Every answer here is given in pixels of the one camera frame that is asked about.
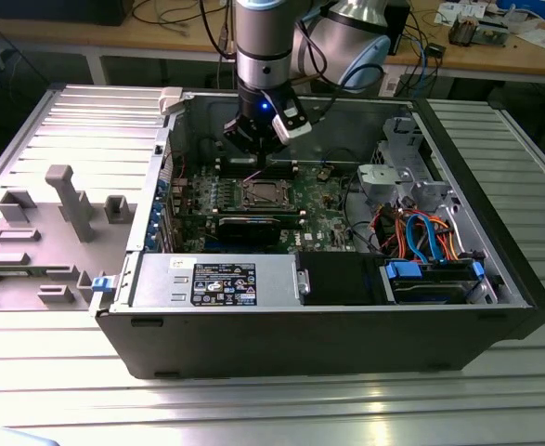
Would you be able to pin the green motherboard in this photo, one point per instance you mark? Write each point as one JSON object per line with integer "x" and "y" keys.
{"x": 318, "y": 218}

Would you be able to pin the metal heatsink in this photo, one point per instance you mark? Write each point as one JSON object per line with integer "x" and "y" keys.
{"x": 460, "y": 32}

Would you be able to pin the black tower box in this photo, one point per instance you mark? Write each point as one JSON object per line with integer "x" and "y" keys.
{"x": 402, "y": 28}

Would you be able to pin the small black box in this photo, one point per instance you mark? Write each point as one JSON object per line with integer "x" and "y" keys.
{"x": 435, "y": 49}

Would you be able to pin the black graphics card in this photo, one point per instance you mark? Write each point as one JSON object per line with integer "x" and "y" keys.
{"x": 249, "y": 230}

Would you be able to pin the grey parts rack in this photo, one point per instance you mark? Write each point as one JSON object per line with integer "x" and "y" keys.
{"x": 44, "y": 246}

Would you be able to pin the green circuit device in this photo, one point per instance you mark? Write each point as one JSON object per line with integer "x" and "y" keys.
{"x": 490, "y": 32}

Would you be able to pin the blue case latch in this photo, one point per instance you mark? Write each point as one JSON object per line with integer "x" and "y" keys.
{"x": 102, "y": 284}

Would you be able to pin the silver power supply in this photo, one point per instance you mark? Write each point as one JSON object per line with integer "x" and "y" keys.
{"x": 160, "y": 283}

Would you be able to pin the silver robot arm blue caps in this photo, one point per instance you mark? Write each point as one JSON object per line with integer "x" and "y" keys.
{"x": 263, "y": 42}

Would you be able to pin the black computer box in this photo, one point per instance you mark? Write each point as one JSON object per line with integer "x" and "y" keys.
{"x": 58, "y": 11}

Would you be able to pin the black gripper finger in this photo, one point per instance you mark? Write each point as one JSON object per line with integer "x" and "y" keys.
{"x": 272, "y": 146}
{"x": 242, "y": 137}

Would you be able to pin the hard disk in blue carrier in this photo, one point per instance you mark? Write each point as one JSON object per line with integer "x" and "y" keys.
{"x": 406, "y": 271}

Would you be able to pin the black RAM stick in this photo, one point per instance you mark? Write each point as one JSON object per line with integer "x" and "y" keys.
{"x": 290, "y": 218}

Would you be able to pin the black plastic shroud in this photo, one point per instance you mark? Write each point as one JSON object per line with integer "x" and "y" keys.
{"x": 337, "y": 279}

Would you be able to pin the black PC case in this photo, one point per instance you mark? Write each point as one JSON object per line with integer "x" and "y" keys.
{"x": 300, "y": 344}

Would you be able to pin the silver CPU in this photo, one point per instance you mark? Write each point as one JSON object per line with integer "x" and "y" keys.
{"x": 263, "y": 189}

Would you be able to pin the green RAM stick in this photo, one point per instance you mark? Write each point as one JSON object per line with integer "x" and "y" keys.
{"x": 16, "y": 274}

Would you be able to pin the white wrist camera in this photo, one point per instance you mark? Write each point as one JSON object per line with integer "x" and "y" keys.
{"x": 295, "y": 132}

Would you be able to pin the wooden desk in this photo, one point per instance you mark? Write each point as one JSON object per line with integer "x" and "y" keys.
{"x": 114, "y": 32}

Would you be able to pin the metal drive cage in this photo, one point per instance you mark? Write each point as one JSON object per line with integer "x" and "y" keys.
{"x": 393, "y": 179}

